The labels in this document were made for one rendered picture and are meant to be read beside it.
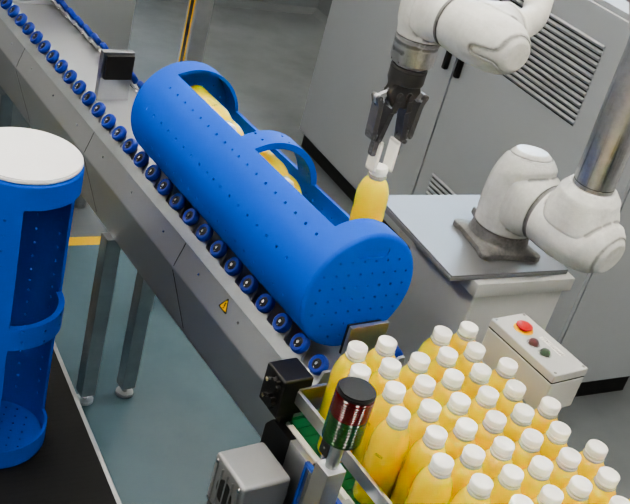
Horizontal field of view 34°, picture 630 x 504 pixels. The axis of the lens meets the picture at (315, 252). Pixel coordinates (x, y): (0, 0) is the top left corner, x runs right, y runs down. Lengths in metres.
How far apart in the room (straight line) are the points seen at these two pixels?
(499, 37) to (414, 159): 2.70
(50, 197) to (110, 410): 1.12
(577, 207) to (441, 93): 2.02
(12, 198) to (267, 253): 0.62
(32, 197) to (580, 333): 2.22
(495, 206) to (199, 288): 0.76
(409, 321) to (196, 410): 0.95
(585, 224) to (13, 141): 1.37
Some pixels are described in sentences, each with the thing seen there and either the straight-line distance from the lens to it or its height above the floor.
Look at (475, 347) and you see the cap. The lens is 2.07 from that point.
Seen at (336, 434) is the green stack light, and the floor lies 1.19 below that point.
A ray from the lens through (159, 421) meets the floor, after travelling 3.37.
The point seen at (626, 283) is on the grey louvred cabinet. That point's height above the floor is 0.55.
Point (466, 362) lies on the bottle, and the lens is 2.07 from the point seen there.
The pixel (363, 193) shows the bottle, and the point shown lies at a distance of 2.13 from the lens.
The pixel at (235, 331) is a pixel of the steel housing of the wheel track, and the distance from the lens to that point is 2.32.
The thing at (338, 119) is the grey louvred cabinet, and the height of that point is 0.32.
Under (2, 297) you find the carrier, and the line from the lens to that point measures 2.56.
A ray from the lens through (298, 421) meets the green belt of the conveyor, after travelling 2.05.
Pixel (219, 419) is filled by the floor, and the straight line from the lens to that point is 3.42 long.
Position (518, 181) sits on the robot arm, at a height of 1.23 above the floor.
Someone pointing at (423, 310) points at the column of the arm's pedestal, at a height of 0.80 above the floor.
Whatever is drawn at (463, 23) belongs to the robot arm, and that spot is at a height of 1.70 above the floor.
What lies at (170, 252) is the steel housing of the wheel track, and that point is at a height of 0.86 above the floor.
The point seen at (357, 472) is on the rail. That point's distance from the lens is 1.88.
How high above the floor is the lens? 2.17
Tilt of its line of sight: 29 degrees down
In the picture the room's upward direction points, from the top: 16 degrees clockwise
